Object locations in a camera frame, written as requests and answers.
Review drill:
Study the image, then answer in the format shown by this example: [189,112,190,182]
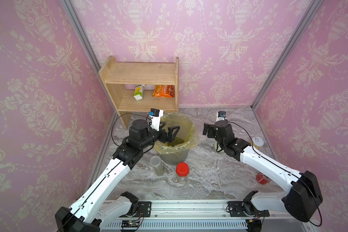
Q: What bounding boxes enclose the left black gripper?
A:
[139,121,180,151]

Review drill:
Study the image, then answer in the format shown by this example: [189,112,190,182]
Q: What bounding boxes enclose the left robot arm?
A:
[55,119,180,232]

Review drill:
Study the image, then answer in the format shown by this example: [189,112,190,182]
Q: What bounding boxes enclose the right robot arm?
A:
[203,120,323,222]

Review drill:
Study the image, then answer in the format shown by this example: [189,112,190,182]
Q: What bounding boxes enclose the green mung beans pile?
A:
[167,137,185,147]

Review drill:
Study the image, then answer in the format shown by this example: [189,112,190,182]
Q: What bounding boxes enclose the yellow plastic bin liner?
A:
[154,112,199,155]

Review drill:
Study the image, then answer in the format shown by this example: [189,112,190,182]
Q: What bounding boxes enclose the white lid glass jar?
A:
[150,156,164,177]

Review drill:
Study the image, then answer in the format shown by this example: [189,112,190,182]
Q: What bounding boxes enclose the white lid yellow jar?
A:
[251,136,265,150]

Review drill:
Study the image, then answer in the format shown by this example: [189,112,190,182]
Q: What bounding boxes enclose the orange snack bag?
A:
[152,85,175,98]

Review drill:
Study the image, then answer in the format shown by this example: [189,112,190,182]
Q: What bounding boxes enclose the red lid glass jar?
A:
[176,162,189,182]

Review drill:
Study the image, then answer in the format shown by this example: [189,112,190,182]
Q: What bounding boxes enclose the green white juice carton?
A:
[133,84,145,101]

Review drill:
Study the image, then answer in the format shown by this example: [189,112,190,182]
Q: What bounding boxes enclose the wooden two-tier shelf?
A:
[99,56,180,128]

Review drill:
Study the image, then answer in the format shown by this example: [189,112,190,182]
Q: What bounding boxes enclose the red can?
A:
[256,172,272,185]

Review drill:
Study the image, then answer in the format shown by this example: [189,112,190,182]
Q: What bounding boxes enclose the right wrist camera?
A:
[216,111,227,122]

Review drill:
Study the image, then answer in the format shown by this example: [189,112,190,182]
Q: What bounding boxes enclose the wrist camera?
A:
[149,108,163,131]
[216,111,227,122]

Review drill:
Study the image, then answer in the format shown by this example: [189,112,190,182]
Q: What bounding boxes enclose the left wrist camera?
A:
[149,108,163,131]

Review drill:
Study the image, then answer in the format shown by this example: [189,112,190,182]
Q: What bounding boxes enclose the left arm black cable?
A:
[111,112,151,148]

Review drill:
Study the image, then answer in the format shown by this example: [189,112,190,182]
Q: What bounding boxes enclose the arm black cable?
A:
[227,121,322,227]
[111,112,151,148]

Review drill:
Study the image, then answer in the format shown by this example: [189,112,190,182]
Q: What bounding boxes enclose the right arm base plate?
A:
[225,201,270,218]

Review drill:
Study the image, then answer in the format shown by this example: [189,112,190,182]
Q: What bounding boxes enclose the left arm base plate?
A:
[122,201,152,218]

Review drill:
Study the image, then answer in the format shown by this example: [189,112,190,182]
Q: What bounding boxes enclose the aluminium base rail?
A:
[100,200,318,232]

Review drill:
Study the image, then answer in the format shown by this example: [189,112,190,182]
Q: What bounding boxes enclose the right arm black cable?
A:
[227,121,322,227]

